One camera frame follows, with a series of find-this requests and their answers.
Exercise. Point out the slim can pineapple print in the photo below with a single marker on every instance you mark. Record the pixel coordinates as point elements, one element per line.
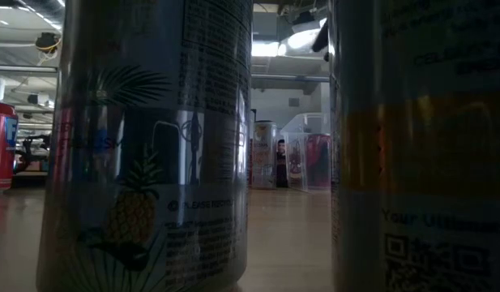
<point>152,162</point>

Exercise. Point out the slim can orange band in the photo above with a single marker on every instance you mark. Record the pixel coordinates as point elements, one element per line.
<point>415,162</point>

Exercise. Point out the bright red soda can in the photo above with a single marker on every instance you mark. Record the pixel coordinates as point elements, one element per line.
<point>0,154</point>

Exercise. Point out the background black robot arm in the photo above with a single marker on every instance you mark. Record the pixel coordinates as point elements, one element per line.
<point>31,146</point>

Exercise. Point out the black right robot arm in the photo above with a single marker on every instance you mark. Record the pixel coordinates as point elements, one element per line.
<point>320,38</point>

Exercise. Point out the person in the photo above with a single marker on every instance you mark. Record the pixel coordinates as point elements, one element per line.
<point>281,162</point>

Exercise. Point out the clear plastic bin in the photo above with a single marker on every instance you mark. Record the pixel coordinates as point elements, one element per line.
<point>284,130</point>

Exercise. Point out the bright ceiling light panel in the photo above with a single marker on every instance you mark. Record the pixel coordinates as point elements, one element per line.
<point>266,49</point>

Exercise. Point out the white ceiling lamp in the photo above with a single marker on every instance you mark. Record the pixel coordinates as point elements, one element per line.
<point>300,38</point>

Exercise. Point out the small grey ceiling fixture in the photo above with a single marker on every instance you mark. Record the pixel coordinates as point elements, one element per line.
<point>33,99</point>

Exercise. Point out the grey ceiling pipe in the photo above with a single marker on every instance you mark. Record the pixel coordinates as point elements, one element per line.
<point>22,69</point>

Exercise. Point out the thin black stand frame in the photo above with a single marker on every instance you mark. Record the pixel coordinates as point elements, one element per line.
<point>253,115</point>

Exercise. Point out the grey wall vent grille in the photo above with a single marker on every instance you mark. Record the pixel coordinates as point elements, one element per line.
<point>294,102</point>

